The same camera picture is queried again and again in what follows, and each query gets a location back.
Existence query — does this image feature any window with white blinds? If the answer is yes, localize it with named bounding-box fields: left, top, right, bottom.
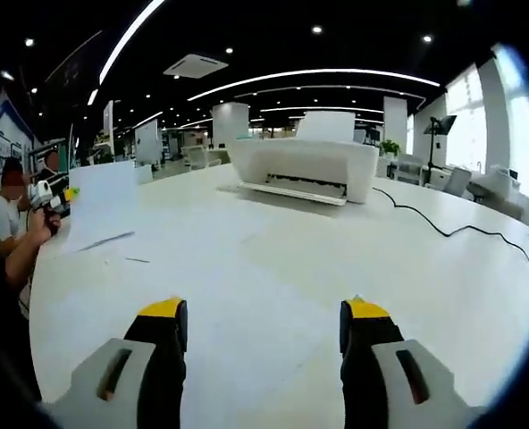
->
left=445, top=64, right=489, bottom=173
left=496, top=44, right=529, bottom=211

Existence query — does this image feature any potted green plant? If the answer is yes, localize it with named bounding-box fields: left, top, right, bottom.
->
left=379, top=139, right=403, bottom=160

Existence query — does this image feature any white boxy appliance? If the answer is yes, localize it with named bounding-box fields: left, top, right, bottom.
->
left=490, top=164, right=523, bottom=193

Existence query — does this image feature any black printer power cable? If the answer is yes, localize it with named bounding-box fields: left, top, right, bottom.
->
left=371, top=187, right=529, bottom=265

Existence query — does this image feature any white office chair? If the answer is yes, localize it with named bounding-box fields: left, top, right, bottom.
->
left=447, top=167, right=474, bottom=198
left=181, top=146, right=212, bottom=171

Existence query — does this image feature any white table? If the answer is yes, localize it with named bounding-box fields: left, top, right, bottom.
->
left=29, top=163, right=529, bottom=429

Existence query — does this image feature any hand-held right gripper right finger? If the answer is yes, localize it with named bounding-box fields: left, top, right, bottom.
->
left=340, top=294, right=487, bottom=429

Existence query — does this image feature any ceiling air conditioner unit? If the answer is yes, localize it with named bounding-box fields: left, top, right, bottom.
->
left=163, top=53, right=230, bottom=80

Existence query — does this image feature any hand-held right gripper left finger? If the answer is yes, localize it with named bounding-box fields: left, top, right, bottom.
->
left=40, top=298, right=189, bottom=429

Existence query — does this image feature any person's left hand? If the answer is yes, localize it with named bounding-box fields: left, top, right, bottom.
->
left=29, top=206, right=63, bottom=245

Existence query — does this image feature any black tablet on tripod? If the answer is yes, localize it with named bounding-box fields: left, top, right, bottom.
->
left=424, top=114, right=458, bottom=184

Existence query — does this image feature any blue white wall display board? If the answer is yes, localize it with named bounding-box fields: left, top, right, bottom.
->
left=0, top=96, right=36, bottom=215

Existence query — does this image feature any white inkjet printer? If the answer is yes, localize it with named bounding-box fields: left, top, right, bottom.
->
left=226, top=110, right=381, bottom=206

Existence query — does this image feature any operator in black shirt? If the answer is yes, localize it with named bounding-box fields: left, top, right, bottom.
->
left=0, top=249, right=42, bottom=403

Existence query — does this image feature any curved ceiling light strip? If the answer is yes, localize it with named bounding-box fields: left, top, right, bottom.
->
left=188, top=68, right=442, bottom=102
left=98, top=0, right=167, bottom=86

